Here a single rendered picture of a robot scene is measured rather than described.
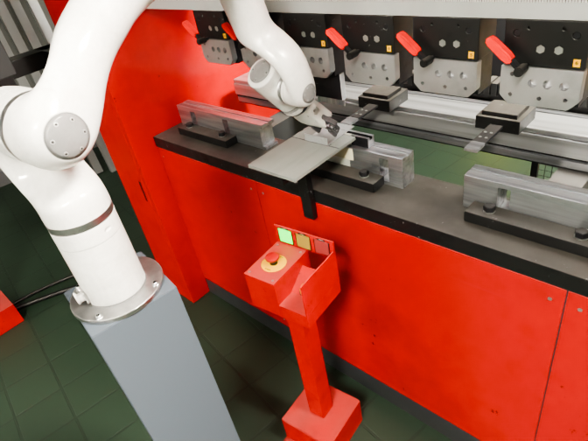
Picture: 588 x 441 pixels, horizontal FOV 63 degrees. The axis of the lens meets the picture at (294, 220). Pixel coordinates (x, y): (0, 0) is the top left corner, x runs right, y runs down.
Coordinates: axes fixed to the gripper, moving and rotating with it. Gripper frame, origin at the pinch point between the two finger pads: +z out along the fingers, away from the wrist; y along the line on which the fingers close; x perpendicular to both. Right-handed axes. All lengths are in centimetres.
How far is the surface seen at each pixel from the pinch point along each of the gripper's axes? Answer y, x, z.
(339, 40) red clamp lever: -11.2, -14.7, -22.4
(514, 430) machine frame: -66, 58, 52
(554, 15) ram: -58, -21, -24
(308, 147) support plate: 0.2, 7.8, -3.5
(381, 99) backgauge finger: -3.5, -17.9, 15.4
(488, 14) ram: -46, -21, -24
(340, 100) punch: -3.1, -8.0, -2.7
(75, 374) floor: 97, 127, 26
